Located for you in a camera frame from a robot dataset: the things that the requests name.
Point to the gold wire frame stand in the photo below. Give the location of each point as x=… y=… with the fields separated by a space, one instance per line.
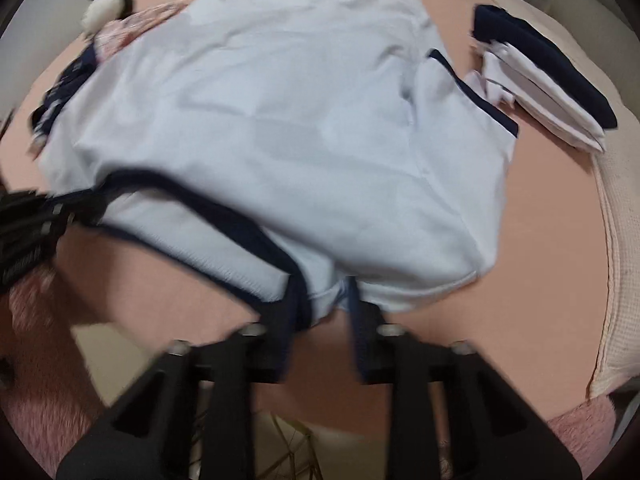
x=284 y=449

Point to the navy striped garment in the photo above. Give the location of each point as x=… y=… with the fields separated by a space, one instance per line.
x=72 y=78

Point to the folded white navy clothes stack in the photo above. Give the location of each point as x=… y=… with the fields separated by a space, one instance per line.
x=521 y=66

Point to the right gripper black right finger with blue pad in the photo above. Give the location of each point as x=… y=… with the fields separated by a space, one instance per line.
x=493 y=433

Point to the white t-shirt navy trim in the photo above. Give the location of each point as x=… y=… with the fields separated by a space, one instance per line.
x=338 y=126

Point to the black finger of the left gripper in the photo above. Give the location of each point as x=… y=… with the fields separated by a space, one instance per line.
x=86 y=207

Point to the black white panda plush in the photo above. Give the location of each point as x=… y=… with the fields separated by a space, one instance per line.
x=101 y=12

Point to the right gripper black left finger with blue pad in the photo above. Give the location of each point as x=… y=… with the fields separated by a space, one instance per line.
x=190 y=395

